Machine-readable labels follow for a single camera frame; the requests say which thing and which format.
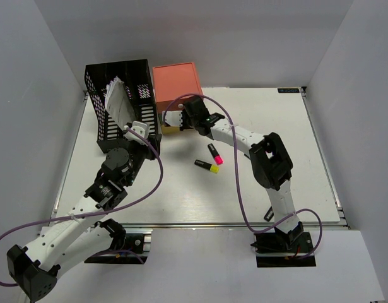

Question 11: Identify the yellow bottom drawer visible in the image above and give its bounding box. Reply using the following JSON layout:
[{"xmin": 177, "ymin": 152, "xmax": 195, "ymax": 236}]
[{"xmin": 161, "ymin": 122, "xmax": 181, "ymax": 134}]

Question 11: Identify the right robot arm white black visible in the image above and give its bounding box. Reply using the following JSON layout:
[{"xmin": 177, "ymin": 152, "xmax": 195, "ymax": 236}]
[{"xmin": 183, "ymin": 94, "xmax": 303, "ymax": 252}]

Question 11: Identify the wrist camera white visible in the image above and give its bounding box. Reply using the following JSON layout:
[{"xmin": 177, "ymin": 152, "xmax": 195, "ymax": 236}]
[
  {"xmin": 124, "ymin": 121, "xmax": 150, "ymax": 145},
  {"xmin": 162, "ymin": 110, "xmax": 184, "ymax": 128}
]

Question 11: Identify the orange black highlighter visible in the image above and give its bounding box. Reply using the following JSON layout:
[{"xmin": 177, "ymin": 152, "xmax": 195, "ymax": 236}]
[{"xmin": 264, "ymin": 207, "xmax": 274, "ymax": 222}]

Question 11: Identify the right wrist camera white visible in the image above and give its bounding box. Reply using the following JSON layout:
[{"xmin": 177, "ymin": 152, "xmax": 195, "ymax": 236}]
[{"xmin": 162, "ymin": 110, "xmax": 184, "ymax": 128}]

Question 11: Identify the black mesh file organizer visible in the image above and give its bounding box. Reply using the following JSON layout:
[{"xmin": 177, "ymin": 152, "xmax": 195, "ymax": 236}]
[{"xmin": 85, "ymin": 59, "xmax": 160, "ymax": 153}]

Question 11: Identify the coral drawer cabinet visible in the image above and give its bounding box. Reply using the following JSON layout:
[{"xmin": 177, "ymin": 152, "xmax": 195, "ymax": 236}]
[{"xmin": 153, "ymin": 62, "xmax": 203, "ymax": 105}]

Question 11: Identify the yellow black highlighter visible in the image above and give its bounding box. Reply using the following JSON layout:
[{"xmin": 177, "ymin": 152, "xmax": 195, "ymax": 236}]
[{"xmin": 194, "ymin": 160, "xmax": 219, "ymax": 174}]

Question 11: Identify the pink black highlighter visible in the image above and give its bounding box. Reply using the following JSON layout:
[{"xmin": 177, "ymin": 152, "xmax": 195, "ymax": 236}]
[{"xmin": 208, "ymin": 143, "xmax": 223, "ymax": 165}]

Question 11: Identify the white paper stack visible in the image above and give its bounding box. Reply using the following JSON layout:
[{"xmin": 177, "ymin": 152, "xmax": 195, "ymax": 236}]
[{"xmin": 104, "ymin": 76, "xmax": 136, "ymax": 130}]

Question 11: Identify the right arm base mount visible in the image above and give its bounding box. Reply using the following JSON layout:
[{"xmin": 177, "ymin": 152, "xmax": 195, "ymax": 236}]
[{"xmin": 250, "ymin": 227, "xmax": 316, "ymax": 268}]

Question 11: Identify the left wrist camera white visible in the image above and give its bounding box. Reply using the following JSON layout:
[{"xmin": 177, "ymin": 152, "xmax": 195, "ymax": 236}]
[{"xmin": 124, "ymin": 121, "xmax": 150, "ymax": 145}]

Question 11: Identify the coral top drawer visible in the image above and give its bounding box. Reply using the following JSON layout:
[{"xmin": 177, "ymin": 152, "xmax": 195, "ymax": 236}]
[{"xmin": 156, "ymin": 96, "xmax": 191, "ymax": 114}]

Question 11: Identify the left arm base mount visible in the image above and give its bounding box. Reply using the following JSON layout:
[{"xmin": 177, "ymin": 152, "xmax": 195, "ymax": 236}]
[{"xmin": 85, "ymin": 219, "xmax": 151, "ymax": 264}]

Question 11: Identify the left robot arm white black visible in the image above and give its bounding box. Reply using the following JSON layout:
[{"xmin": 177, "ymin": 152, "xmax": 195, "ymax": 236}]
[{"xmin": 6, "ymin": 130, "xmax": 162, "ymax": 302}]

